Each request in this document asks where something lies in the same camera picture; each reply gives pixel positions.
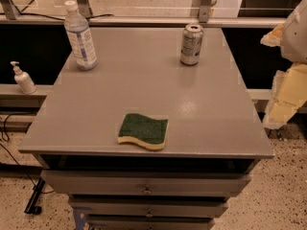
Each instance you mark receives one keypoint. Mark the black metal floor bracket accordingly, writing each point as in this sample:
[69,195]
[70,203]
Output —
[32,208]

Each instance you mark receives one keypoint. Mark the clear plastic water bottle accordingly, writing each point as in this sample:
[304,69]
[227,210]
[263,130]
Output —
[80,38]

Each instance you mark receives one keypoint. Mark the green and yellow sponge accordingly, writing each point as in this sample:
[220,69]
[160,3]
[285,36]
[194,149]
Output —
[143,131]

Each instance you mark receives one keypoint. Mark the grey drawer cabinet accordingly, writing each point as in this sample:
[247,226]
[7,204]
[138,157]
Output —
[213,125]

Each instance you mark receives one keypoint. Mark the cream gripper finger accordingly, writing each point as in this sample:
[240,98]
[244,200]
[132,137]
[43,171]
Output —
[289,94]
[273,38]

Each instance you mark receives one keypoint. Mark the top grey drawer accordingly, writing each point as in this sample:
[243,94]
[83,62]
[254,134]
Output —
[146,183]

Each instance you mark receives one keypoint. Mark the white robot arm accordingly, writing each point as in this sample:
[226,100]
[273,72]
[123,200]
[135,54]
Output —
[293,45]

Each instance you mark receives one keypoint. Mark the middle grey drawer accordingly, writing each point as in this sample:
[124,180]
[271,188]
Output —
[149,207]

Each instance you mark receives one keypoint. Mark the grey drawer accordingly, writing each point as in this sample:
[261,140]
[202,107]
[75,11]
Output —
[146,183]
[149,207]
[142,223]

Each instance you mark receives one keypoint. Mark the silver 7up soda can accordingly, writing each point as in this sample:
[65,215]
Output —
[191,44]

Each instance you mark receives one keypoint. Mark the bottom grey drawer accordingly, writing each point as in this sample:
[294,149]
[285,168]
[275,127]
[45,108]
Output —
[142,223]

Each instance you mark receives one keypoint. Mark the grey metal bracket post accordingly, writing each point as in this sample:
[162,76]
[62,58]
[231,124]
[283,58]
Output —
[201,9]

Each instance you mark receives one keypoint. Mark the white pump dispenser bottle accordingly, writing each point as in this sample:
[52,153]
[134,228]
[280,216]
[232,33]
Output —
[23,79]

